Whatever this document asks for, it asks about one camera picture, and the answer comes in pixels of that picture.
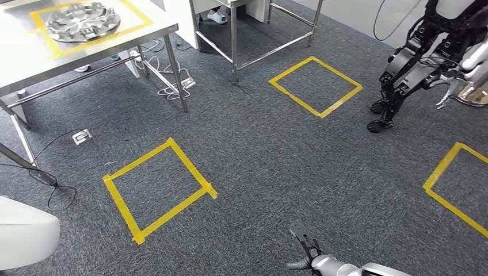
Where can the white plastic part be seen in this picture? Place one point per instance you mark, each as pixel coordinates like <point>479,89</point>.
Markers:
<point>23,232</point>

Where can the white power strip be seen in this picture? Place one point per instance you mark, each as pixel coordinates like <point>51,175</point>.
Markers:
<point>188,83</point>

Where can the yellow floor tape square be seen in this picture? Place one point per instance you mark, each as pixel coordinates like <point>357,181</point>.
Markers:
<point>440,166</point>
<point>137,160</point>
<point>290,71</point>

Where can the person's slippered foot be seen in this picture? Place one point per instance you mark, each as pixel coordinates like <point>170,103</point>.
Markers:
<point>217,17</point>

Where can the white desk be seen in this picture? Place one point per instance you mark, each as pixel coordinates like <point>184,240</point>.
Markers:
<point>179,19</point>

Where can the floor outlet box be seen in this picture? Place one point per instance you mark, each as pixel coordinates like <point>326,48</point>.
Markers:
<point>82,137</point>

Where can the black legged humanoid robot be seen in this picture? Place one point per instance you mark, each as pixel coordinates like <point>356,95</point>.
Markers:
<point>404,68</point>

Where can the person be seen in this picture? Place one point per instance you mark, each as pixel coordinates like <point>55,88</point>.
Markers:
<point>82,68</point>

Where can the silver wheel cover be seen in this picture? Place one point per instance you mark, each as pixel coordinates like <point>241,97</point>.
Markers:
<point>82,23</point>

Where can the chrome base stanchion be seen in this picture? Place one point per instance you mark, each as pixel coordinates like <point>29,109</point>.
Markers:
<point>472,97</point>

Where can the yellow table tape frame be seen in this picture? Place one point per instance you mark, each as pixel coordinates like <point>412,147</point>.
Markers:
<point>41,33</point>

